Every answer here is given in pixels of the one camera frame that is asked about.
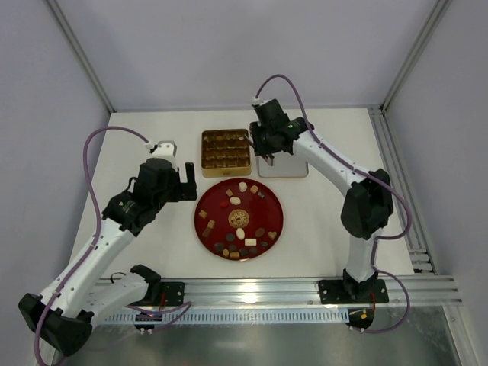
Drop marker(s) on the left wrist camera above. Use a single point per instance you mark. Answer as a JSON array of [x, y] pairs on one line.
[[164, 148]]

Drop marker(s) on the round red tray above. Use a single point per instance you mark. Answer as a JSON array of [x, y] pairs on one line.
[[251, 214]]

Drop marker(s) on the tan heart chocolate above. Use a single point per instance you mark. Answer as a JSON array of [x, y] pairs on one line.
[[272, 235]]

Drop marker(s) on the dark round chocolate bottom left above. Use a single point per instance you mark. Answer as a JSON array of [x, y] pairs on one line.
[[218, 247]]

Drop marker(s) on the brown square chocolate left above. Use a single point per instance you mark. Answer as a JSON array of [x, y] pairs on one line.
[[203, 214]]

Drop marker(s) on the white slotted cable duct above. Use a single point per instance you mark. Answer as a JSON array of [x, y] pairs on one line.
[[230, 316]]

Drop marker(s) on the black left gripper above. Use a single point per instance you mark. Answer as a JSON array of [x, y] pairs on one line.
[[182, 188]]

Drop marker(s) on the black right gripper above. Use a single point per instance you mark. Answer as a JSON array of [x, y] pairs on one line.
[[264, 145]]

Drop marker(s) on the gold chocolate tin box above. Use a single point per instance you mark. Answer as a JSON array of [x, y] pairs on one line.
[[225, 153]]

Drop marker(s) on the white bar chocolate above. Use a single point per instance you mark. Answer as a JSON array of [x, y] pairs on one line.
[[249, 242]]

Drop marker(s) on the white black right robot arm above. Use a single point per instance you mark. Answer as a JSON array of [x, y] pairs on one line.
[[367, 206]]

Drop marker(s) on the white oval chocolate centre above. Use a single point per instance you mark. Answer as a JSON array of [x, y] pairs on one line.
[[240, 233]]

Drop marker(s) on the brown oval chocolate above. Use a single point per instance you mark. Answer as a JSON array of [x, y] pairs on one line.
[[260, 231]]

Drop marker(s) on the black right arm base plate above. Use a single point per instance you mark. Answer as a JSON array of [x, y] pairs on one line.
[[348, 291]]

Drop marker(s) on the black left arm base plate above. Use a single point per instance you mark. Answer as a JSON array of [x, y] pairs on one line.
[[168, 294]]

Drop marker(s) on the aluminium mounting rail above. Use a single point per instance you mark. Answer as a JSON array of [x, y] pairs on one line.
[[422, 289]]

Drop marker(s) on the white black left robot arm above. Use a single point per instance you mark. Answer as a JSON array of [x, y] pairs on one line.
[[66, 312]]

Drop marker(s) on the white round chocolate top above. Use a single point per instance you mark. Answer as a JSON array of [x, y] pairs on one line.
[[243, 186]]

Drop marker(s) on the silver tin lid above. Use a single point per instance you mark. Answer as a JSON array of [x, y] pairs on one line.
[[284, 165]]

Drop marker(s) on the tan block chocolate left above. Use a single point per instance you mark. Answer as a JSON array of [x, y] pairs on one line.
[[206, 232]]

